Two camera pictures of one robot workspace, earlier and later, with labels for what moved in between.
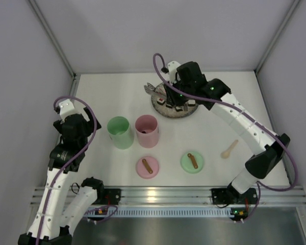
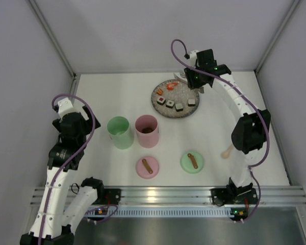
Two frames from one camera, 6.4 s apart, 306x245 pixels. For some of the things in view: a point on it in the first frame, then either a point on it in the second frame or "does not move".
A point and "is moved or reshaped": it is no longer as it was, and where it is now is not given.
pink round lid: (147, 167) does not move
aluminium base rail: (193, 196) does not move
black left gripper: (90, 124) does not move
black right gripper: (171, 97) to (192, 83)
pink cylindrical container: (147, 130) does not move
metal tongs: (151, 89) is moved or reshaped
